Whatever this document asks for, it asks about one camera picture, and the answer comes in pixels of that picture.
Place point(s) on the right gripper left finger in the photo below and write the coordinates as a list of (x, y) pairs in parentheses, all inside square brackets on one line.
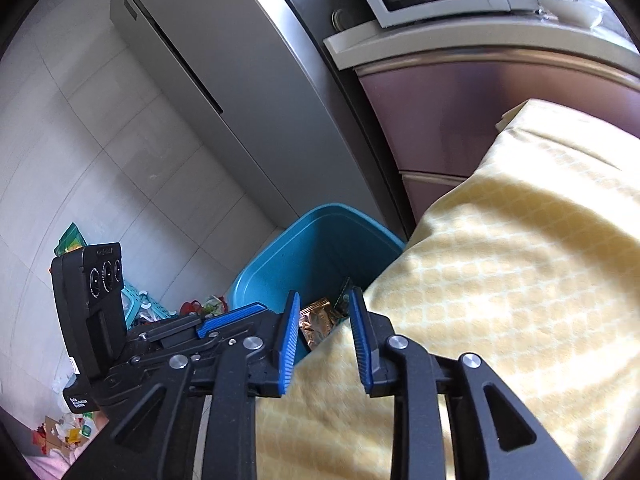
[(284, 348)]

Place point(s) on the white ceramic bowl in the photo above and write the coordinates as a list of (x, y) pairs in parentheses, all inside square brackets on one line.
[(573, 12)]

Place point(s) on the pink sleeved left forearm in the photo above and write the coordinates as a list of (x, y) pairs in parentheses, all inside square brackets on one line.
[(50, 467)]

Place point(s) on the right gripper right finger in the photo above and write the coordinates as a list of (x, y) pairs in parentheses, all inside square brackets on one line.
[(370, 332)]

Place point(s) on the blue plastic trash bin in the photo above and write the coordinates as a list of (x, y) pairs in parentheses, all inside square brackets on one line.
[(315, 256)]

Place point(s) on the black camera box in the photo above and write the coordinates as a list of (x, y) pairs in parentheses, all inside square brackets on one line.
[(87, 285)]

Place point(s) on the copper foil wrapper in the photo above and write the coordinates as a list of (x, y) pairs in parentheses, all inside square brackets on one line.
[(317, 321)]

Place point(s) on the yellow patterned tablecloth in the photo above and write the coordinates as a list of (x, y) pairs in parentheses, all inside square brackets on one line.
[(532, 263)]

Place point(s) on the teal plastic basket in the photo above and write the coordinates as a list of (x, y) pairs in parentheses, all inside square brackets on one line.
[(139, 307)]

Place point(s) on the green snack wrapper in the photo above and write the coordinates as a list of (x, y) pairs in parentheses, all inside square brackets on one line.
[(341, 304)]

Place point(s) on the kitchen counter with cabinets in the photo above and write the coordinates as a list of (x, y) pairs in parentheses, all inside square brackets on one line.
[(439, 89)]

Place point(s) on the silver refrigerator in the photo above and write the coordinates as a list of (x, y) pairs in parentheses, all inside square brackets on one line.
[(254, 79)]

